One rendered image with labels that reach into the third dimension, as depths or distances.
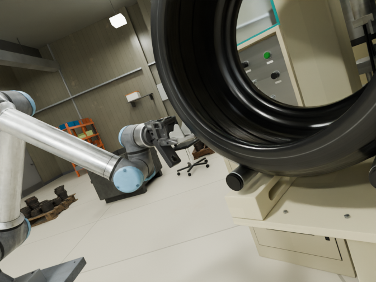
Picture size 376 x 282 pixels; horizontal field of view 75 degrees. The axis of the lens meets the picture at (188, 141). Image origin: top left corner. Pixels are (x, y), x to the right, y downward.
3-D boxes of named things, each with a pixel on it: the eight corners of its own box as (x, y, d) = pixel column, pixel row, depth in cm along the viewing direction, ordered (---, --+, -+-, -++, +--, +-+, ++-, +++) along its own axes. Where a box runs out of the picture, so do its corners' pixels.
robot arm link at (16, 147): (-30, 259, 106) (-24, 85, 90) (2, 236, 123) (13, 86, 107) (3, 268, 106) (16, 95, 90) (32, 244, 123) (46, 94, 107)
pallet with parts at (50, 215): (29, 216, 554) (20, 198, 547) (79, 198, 537) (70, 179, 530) (-5, 240, 463) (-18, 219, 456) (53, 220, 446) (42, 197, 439)
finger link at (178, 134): (183, 124, 72) (163, 126, 78) (189, 143, 73) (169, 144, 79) (191, 121, 74) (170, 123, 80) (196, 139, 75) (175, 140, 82)
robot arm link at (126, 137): (139, 145, 106) (133, 122, 104) (157, 145, 97) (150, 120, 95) (120, 152, 99) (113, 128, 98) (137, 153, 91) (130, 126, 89)
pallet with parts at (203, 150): (193, 160, 484) (186, 140, 478) (197, 146, 598) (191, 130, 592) (233, 146, 470) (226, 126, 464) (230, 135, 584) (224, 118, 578)
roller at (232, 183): (301, 132, 78) (291, 141, 81) (290, 122, 79) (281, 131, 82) (245, 186, 54) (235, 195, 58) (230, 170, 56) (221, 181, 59)
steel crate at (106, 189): (165, 171, 483) (151, 137, 472) (145, 195, 383) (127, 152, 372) (128, 182, 507) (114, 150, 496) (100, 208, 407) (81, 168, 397)
